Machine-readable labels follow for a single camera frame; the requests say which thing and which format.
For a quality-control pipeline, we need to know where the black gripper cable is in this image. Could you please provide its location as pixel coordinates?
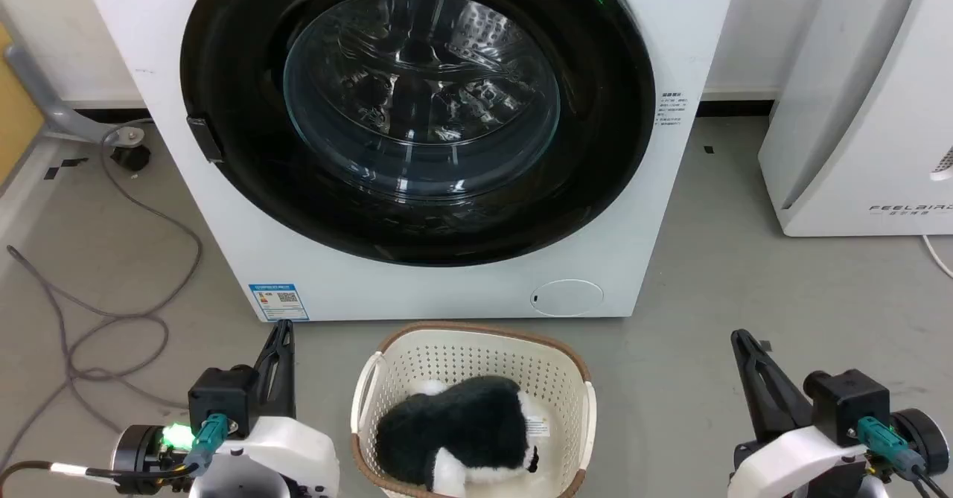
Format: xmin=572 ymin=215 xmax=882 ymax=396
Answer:
xmin=856 ymin=416 xmax=953 ymax=498
xmin=0 ymin=412 xmax=228 ymax=493

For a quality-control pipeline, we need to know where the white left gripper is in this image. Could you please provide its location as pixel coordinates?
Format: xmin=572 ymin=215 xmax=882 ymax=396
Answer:
xmin=190 ymin=320 xmax=341 ymax=498

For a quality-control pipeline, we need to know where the black and white plush toy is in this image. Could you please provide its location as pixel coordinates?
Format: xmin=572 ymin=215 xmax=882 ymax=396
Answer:
xmin=374 ymin=376 xmax=550 ymax=498

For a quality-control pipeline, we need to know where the grey metal furniture leg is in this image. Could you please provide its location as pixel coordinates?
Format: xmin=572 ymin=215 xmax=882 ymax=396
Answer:
xmin=4 ymin=44 xmax=150 ymax=146

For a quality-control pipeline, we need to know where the black round glass washer door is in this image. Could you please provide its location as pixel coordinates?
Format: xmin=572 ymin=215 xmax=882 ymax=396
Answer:
xmin=180 ymin=0 xmax=656 ymax=268

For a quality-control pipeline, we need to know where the cream plastic laundry basket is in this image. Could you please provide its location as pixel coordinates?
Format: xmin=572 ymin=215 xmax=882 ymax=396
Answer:
xmin=350 ymin=322 xmax=598 ymax=498

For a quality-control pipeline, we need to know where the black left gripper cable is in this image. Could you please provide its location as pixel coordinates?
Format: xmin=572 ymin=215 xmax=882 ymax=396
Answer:
xmin=0 ymin=412 xmax=228 ymax=493

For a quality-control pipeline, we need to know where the round white filter cover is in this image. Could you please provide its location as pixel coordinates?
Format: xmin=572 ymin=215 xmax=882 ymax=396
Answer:
xmin=531 ymin=280 xmax=605 ymax=317

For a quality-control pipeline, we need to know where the white power cable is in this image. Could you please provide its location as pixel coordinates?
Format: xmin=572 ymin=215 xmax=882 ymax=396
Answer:
xmin=922 ymin=234 xmax=953 ymax=279

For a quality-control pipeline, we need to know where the white front-load washing machine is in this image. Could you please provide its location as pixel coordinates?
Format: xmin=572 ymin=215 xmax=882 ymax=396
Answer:
xmin=74 ymin=0 xmax=742 ymax=324

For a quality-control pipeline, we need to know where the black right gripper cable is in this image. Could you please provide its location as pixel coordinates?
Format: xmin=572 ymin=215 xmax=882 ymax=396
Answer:
xmin=856 ymin=416 xmax=953 ymax=498

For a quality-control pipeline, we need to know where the black caster wheel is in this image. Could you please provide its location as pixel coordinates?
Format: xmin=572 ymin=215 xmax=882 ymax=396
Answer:
xmin=110 ymin=143 xmax=153 ymax=172

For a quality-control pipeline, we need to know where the wooden board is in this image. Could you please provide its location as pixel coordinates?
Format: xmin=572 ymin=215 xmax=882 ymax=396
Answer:
xmin=0 ymin=22 xmax=45 ymax=186

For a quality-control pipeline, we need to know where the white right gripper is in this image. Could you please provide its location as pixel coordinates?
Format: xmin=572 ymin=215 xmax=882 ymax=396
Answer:
xmin=728 ymin=329 xmax=872 ymax=498

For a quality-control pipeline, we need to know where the grey floor cable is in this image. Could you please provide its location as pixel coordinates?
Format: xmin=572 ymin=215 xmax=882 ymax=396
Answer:
xmin=0 ymin=122 xmax=204 ymax=469

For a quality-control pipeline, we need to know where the white floor-standing appliance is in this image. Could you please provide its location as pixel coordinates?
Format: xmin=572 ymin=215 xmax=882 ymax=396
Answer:
xmin=758 ymin=0 xmax=953 ymax=238

